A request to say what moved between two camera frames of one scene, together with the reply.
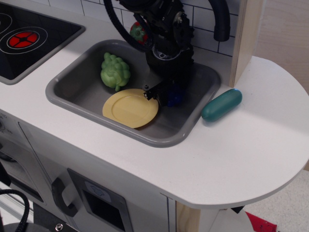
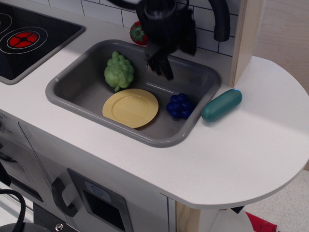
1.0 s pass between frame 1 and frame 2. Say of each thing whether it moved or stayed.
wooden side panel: stayed
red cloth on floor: stayed
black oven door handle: stayed
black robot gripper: moved
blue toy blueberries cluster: moved
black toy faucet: stayed
